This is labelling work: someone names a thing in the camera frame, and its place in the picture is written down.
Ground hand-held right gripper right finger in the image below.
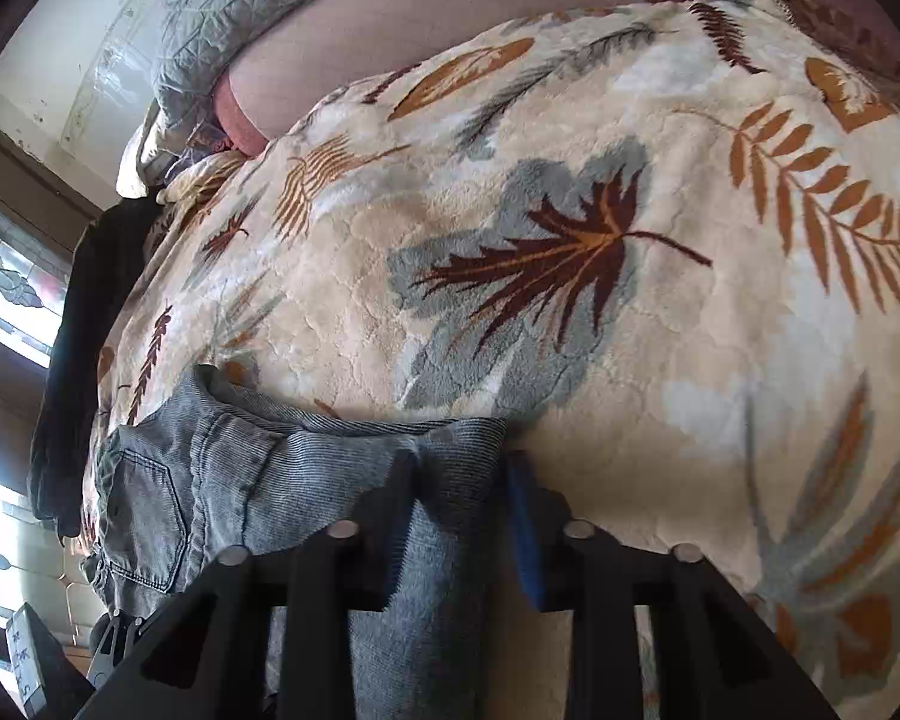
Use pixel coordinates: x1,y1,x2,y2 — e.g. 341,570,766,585
506,454,841,720

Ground black garment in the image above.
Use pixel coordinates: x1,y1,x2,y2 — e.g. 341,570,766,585
30,199,162,541

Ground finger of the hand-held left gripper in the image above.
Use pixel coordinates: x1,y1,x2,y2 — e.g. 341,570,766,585
90,611,147,691

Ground leaf-print fleece blanket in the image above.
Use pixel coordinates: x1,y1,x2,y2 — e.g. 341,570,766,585
82,0,900,720

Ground blue-grey denim pants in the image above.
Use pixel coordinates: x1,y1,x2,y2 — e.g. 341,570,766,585
82,364,511,720

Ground grey quilted pillow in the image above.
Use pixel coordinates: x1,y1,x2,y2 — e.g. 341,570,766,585
150,0,466,143

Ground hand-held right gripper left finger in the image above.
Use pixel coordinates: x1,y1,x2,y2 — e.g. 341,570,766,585
71,451,419,720

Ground cream pillow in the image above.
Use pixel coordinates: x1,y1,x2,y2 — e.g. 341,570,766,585
116,101,173,200

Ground pink blanket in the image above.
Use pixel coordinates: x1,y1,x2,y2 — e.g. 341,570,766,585
217,0,900,158

